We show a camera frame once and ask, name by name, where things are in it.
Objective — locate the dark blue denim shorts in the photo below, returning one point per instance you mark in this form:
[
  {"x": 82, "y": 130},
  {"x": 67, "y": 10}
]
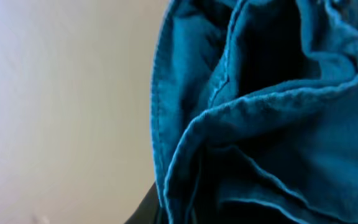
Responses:
[{"x": 254, "y": 112}]

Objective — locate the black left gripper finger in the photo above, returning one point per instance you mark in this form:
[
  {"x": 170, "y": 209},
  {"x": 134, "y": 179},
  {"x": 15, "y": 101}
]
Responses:
[{"x": 149, "y": 210}]

